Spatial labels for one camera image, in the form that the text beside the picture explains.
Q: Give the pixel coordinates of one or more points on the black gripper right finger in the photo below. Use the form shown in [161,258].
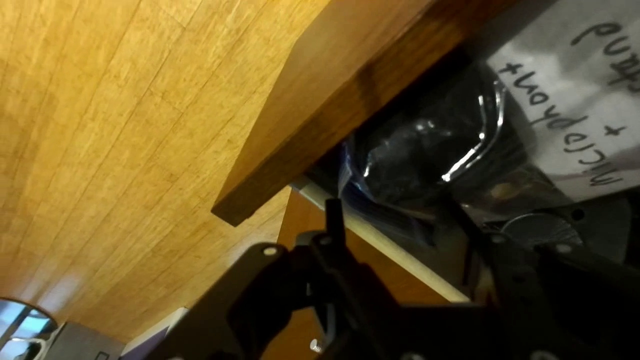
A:
[573,307]

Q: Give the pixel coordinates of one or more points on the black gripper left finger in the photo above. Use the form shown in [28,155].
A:
[333,292]

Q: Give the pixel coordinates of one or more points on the clear plastic zip bag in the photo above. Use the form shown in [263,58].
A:
[426,146]

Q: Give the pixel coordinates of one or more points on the brown wooden shelf cabinet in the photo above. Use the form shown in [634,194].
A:
[406,272]

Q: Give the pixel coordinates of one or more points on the open wooden drawer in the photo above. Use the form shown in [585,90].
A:
[346,86]

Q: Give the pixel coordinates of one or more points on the white paper with handwriting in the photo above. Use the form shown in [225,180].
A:
[581,101]

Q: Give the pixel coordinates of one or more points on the gray metal object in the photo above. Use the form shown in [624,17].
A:
[41,333]

